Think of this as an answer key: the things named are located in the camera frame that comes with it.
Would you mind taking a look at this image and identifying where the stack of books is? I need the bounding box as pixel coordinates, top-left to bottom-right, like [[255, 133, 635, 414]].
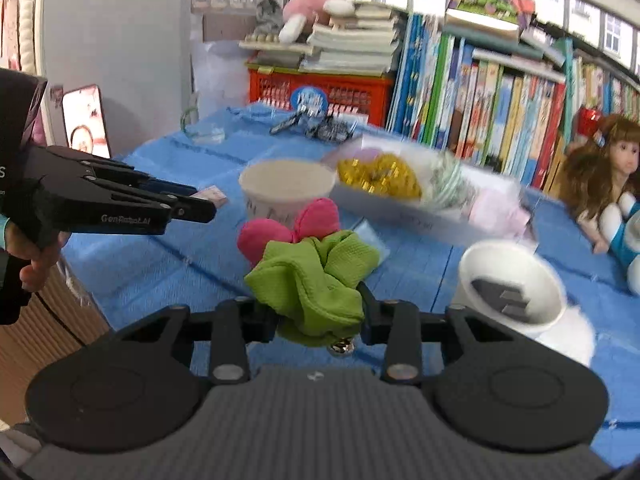
[[239, 2, 406, 77]]

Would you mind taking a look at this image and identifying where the person's left hand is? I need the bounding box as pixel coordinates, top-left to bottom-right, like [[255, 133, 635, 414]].
[[5, 222, 71, 292]]

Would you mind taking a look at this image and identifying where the small pink packet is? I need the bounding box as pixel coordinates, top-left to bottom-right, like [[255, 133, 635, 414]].
[[192, 186, 228, 207]]

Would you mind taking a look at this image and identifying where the white paper cup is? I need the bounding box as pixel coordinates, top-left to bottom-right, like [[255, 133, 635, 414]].
[[450, 240, 568, 338]]

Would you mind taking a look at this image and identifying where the white shallow box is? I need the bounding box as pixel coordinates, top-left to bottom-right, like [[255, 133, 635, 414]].
[[320, 135, 538, 253]]

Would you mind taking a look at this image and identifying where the clear plastic packet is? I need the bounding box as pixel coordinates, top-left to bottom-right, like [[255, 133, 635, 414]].
[[350, 217, 391, 266]]

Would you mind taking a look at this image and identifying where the blue checked tablecloth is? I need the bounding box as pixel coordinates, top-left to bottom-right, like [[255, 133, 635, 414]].
[[62, 102, 640, 468]]

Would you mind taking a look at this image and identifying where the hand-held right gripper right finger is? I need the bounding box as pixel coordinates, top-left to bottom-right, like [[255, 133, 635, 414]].
[[357, 285, 521, 386]]

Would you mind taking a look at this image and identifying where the pink plush toy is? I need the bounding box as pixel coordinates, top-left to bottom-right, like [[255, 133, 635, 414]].
[[278, 0, 356, 43]]

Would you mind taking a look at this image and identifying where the green floral cloth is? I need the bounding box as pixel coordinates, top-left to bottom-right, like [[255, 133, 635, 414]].
[[417, 152, 478, 208]]

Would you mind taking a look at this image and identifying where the glass mug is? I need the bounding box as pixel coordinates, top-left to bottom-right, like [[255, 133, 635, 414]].
[[180, 92, 226, 145]]

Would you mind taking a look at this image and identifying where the red plastic crate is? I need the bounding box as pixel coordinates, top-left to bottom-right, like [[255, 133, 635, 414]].
[[247, 62, 396, 128]]

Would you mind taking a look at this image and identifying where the red can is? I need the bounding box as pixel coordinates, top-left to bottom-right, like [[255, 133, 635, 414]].
[[575, 106, 603, 141]]

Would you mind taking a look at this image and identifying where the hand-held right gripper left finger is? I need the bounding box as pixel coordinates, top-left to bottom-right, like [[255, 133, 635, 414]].
[[112, 297, 278, 386]]

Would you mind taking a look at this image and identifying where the white fluffy plush ball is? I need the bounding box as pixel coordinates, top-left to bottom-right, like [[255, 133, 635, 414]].
[[530, 305, 598, 368]]

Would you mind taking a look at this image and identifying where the blue cat plush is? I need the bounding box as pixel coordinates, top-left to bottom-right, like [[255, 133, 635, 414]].
[[597, 192, 640, 297]]

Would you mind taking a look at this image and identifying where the pink sock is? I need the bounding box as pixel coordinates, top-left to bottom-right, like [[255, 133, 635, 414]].
[[470, 190, 533, 238]]

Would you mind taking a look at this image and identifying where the grey cloth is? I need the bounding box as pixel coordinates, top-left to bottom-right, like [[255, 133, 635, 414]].
[[255, 0, 286, 36]]

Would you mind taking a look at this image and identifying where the row of upright books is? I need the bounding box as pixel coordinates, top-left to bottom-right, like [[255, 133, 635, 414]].
[[385, 12, 640, 191]]

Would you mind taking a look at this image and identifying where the doodled paper cup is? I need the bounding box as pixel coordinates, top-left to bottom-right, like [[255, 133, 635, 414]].
[[238, 159, 338, 233]]

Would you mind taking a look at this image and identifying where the brown-haired doll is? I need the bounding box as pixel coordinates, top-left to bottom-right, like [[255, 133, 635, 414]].
[[557, 114, 640, 256]]

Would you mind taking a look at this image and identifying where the gold sequin toy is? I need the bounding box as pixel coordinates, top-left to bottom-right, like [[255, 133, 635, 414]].
[[336, 154, 423, 200]]

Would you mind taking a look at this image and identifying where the green scrunchie with pink bow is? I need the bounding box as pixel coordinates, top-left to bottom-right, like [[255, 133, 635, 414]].
[[236, 197, 381, 358]]

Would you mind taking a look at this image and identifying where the toy bicycle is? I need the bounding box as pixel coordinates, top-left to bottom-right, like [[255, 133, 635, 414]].
[[270, 105, 358, 142]]

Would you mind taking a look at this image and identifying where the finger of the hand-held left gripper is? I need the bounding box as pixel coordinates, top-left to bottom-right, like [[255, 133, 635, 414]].
[[40, 176, 217, 236], [32, 145, 199, 197]]

